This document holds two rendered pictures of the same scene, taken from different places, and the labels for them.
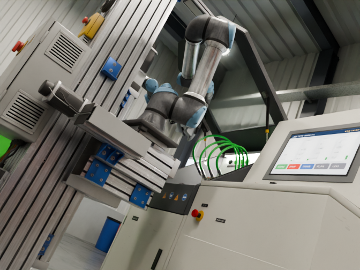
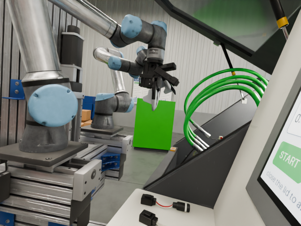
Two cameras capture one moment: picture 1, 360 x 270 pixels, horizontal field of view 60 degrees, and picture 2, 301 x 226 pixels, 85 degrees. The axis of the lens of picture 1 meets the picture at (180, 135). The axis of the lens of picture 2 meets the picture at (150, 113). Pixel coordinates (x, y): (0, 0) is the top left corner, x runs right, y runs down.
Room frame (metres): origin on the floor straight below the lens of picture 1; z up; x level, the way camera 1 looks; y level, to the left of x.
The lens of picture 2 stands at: (1.20, -0.53, 1.24)
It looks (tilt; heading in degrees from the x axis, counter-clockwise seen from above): 4 degrees down; 43
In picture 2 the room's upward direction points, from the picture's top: 6 degrees clockwise
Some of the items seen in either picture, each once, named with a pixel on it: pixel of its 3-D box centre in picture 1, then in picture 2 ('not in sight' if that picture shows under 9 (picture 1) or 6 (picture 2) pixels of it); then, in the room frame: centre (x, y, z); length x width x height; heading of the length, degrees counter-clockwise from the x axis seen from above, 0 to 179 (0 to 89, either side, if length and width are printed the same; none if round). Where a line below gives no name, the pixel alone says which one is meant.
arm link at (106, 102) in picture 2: not in sight; (105, 102); (1.79, 0.43, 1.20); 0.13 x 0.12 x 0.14; 172
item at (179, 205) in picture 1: (163, 196); (164, 176); (1.86, -0.06, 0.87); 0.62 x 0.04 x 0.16; 26
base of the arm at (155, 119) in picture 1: (151, 123); (45, 132); (1.38, 0.14, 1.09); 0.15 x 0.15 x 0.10
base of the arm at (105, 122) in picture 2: not in sight; (103, 119); (1.78, 0.43, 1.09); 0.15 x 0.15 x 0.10
